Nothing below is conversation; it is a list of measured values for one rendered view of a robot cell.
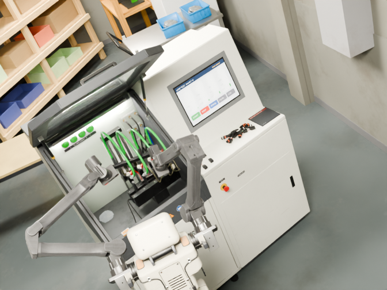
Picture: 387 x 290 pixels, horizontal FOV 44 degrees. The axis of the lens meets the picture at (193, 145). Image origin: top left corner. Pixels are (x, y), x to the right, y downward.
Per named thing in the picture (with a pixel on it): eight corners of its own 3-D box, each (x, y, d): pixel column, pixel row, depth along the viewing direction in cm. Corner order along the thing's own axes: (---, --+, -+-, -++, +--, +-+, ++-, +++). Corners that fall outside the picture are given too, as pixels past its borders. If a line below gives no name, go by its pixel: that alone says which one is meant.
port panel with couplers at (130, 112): (137, 153, 321) (118, 116, 304) (135, 151, 324) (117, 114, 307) (153, 142, 325) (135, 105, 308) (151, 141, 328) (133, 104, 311)
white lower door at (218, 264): (165, 329, 318) (124, 264, 280) (163, 327, 320) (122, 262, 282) (238, 268, 338) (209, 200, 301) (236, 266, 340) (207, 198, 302)
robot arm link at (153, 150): (156, 164, 241) (171, 159, 244) (147, 144, 243) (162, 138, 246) (151, 171, 251) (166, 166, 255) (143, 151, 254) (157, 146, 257)
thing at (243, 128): (230, 147, 305) (228, 140, 302) (220, 141, 313) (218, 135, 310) (257, 128, 312) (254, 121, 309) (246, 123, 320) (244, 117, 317)
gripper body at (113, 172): (97, 176, 251) (92, 175, 244) (112, 164, 251) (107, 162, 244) (103, 186, 250) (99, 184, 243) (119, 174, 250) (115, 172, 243)
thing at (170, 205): (125, 261, 281) (114, 243, 272) (122, 258, 285) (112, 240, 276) (207, 200, 301) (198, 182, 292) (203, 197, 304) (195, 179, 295)
